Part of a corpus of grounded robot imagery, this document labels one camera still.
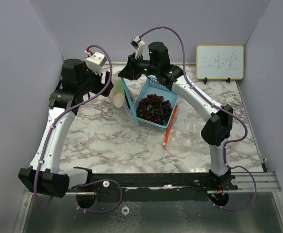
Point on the clear bag blue zipper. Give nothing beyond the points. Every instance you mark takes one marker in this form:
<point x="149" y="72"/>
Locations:
<point x="128" y="110"/>

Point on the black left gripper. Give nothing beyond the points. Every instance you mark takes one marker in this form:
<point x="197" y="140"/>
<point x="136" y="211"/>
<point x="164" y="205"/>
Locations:
<point x="104" y="89"/>

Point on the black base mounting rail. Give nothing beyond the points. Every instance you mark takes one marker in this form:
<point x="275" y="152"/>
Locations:
<point x="110" y="191"/>

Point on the clear bag orange zipper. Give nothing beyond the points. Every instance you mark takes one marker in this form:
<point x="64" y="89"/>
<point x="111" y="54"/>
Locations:
<point x="183" y="130"/>

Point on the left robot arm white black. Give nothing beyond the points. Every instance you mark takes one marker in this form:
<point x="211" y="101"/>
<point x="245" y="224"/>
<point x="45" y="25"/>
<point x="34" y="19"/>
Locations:
<point x="43" y="174"/>

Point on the aluminium frame rail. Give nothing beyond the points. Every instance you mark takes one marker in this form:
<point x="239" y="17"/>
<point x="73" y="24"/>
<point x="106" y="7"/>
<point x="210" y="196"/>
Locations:
<point x="243" y="182"/>

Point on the blue plastic basket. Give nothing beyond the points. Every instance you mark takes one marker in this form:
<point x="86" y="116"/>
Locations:
<point x="152" y="86"/>

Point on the beige mushroom slice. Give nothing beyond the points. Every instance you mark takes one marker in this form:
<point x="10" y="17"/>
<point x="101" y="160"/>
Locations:
<point x="118" y="100"/>

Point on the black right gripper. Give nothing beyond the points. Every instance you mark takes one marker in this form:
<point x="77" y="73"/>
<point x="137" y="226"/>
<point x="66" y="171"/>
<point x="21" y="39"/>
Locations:
<point x="129" y="71"/>

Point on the dark grape bunch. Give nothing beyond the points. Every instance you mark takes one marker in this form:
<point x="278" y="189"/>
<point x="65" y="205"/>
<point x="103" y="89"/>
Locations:
<point x="154" y="108"/>

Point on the small whiteboard wooden frame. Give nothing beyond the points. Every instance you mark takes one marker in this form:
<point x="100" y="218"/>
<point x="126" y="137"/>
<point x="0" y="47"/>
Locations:
<point x="220" y="62"/>

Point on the green leaf vegetable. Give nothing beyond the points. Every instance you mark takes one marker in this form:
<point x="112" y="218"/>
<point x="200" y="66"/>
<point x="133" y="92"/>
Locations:
<point x="118" y="88"/>

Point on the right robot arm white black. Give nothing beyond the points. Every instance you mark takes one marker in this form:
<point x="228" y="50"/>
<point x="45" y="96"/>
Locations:
<point x="218" y="119"/>

